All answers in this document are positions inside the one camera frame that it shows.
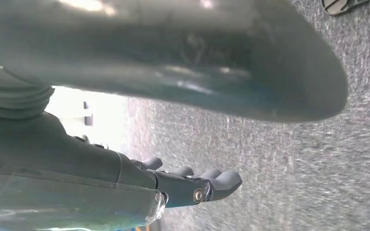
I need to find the robot right arm sleeve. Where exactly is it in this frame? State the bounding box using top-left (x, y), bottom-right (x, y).
top-left (0, 51), bottom-right (55, 121)

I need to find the grey robot foot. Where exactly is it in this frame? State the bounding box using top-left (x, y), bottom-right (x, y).
top-left (321, 0), bottom-right (370, 16)

